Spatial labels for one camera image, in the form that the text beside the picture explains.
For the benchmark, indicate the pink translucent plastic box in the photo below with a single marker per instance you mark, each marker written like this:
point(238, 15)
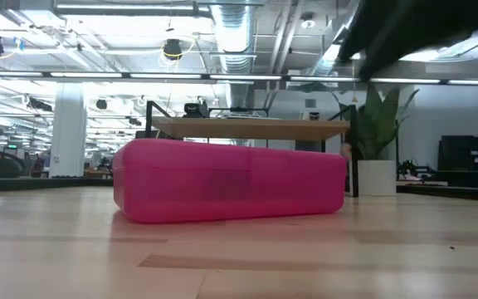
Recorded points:
point(222, 182)

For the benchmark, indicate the background black robot arm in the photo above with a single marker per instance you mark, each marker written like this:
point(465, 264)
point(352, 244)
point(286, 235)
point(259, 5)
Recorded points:
point(413, 168)

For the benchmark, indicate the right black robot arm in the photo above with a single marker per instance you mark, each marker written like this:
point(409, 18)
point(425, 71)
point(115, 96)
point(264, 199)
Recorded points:
point(409, 25)

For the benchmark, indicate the black monitor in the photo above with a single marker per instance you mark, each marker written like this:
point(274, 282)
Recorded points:
point(143, 134)

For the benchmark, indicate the green snake plant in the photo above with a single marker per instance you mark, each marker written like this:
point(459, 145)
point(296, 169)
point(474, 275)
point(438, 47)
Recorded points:
point(382, 124)

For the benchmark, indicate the white pillar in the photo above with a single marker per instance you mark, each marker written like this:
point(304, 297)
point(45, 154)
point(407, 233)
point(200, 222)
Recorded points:
point(68, 133)

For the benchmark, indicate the background wooden table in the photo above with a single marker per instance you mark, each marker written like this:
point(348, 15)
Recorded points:
point(427, 182)

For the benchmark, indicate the black equipment case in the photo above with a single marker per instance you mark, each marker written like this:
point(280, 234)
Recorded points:
point(469, 160)

